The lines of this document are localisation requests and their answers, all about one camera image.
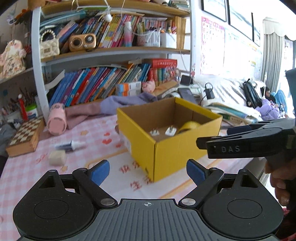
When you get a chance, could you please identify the yellow tape roll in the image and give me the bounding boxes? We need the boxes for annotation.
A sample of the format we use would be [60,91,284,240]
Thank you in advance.
[177,121,200,134]

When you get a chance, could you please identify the large white plug charger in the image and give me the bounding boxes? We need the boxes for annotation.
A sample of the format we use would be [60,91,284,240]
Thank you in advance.
[165,126,177,137]

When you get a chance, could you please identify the small white usb charger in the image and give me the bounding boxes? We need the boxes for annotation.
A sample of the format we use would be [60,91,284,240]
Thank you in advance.
[150,128,159,137]

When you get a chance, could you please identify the person right hand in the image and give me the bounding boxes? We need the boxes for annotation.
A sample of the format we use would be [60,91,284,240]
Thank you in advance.
[265,158,295,206]

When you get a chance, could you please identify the pink checkered table mat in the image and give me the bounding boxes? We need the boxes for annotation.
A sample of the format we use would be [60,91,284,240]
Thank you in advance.
[0,114,253,241]

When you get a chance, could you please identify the black backpack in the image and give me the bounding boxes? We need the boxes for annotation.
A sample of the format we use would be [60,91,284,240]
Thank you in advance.
[243,79,262,108]

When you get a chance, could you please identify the white spray bottle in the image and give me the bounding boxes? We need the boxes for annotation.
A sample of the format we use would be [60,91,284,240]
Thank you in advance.
[55,140,86,152]

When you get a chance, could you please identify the beige eraser block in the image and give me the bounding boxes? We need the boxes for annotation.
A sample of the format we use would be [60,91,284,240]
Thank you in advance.
[48,150,67,166]

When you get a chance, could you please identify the yellow cardboard box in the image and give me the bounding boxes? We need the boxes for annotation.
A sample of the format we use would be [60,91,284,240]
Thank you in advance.
[117,98,222,182]

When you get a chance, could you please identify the pink cylindrical cup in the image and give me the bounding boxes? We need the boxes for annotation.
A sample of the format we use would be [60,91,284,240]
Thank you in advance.
[47,103,67,136]

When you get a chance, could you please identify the pink purple cloth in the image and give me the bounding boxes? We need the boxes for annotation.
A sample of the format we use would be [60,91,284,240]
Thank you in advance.
[65,93,158,130]

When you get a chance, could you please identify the wooden chess board box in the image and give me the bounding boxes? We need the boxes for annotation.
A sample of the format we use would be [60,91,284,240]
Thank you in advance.
[6,116,45,157]

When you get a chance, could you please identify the red book box set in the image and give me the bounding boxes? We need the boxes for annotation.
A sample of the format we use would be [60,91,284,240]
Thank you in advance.
[144,58,179,86]

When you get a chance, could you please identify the white green lid jar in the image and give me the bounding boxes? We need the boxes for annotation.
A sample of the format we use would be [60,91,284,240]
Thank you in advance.
[25,103,39,120]

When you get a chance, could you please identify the row of leaning books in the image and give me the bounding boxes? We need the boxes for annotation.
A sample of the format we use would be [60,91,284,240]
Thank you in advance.
[49,63,150,107]

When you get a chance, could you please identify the pink pig toy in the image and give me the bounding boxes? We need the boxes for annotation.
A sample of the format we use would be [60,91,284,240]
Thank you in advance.
[142,80,156,93]

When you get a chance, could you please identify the red pen figure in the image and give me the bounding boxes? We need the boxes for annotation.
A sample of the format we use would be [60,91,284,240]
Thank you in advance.
[18,94,28,121]

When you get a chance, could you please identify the grey cloth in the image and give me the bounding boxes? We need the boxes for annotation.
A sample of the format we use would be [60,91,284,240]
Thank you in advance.
[0,123,16,157]

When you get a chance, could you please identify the orange white small boxes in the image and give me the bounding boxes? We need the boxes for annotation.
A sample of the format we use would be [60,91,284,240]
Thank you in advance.
[115,81,142,96]

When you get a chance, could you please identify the white bookshelf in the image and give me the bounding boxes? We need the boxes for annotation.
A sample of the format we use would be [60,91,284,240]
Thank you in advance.
[0,0,194,117]

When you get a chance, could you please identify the wooden retro radio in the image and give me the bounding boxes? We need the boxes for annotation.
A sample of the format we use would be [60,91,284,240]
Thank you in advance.
[69,34,96,52]

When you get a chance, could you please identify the cream quilted handbag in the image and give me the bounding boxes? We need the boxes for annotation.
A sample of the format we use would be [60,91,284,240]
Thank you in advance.
[40,29,60,59]

